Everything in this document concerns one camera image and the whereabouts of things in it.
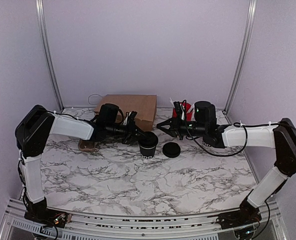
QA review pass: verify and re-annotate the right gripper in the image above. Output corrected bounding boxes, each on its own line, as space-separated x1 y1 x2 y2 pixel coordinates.
156 114 207 140

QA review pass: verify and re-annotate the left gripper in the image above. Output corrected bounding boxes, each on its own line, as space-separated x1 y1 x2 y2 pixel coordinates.
106 120 148 145

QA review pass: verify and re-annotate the brown paper bag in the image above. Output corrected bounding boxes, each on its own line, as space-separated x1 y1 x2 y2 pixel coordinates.
94 94 157 132

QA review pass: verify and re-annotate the cardboard cup carrier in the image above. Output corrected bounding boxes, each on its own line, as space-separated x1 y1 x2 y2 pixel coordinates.
78 139 96 152

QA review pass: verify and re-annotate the black paper coffee cup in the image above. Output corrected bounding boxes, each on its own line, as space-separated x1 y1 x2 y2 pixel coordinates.
139 145 156 160

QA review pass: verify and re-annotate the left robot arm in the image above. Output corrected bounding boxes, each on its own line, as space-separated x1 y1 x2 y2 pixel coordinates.
15 103 148 227

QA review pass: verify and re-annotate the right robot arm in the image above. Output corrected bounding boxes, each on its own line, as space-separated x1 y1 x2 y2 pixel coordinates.
156 101 296 229

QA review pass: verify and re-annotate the red cylindrical holder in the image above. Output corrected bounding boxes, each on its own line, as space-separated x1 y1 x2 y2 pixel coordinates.
172 102 194 121

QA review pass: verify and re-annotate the stacked black paper cup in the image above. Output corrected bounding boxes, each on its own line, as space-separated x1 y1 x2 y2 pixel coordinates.
202 136 217 147

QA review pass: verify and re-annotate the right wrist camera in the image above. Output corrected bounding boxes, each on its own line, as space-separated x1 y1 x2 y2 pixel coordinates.
172 101 185 120

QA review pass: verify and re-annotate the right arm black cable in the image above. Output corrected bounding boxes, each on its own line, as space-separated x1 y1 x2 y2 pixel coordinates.
185 122 296 176

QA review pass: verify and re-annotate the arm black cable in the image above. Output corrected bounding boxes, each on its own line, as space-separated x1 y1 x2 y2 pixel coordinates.
17 112 88 201
185 122 296 176

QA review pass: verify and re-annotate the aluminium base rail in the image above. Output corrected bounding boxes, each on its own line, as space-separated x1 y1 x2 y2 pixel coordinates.
0 199 289 240

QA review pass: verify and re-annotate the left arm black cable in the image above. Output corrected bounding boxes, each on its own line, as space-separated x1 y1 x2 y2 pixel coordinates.
17 112 88 201

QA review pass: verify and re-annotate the right aluminium frame post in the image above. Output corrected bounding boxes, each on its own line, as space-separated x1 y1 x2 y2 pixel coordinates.
224 0 257 115

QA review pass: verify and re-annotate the aluminium frame post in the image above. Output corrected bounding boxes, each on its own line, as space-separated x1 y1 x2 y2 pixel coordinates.
35 0 64 111
224 0 257 115

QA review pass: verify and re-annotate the left aluminium frame post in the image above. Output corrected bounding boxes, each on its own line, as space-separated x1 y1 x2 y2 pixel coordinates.
35 0 64 111

